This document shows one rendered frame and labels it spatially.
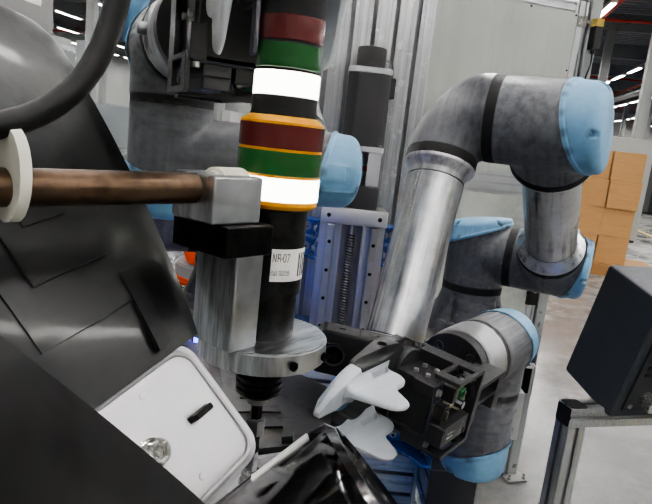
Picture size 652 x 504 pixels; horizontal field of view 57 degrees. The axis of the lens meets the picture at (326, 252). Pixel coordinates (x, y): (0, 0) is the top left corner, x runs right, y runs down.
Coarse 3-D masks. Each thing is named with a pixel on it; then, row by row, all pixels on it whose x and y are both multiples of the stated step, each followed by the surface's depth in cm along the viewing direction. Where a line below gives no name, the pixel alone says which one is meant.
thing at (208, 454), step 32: (192, 352) 29; (128, 384) 26; (160, 384) 27; (192, 384) 28; (128, 416) 26; (160, 416) 27; (224, 416) 28; (192, 448) 27; (224, 448) 28; (192, 480) 26; (224, 480) 27
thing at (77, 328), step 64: (0, 64) 30; (64, 64) 35; (64, 128) 31; (0, 256) 24; (64, 256) 26; (128, 256) 29; (0, 320) 24; (64, 320) 25; (128, 320) 27; (192, 320) 29; (64, 384) 24
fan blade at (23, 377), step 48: (0, 336) 7; (0, 384) 6; (48, 384) 7; (0, 432) 6; (48, 432) 7; (96, 432) 8; (0, 480) 6; (48, 480) 7; (96, 480) 8; (144, 480) 9
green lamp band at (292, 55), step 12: (264, 48) 29; (276, 48) 29; (288, 48) 29; (300, 48) 29; (312, 48) 29; (264, 60) 29; (276, 60) 29; (288, 60) 29; (300, 60) 29; (312, 60) 29
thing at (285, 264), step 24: (264, 216) 30; (288, 216) 30; (288, 240) 31; (264, 264) 31; (288, 264) 31; (264, 288) 31; (288, 288) 31; (264, 312) 31; (288, 312) 32; (264, 336) 31; (288, 336) 32; (240, 384) 33; (264, 384) 32
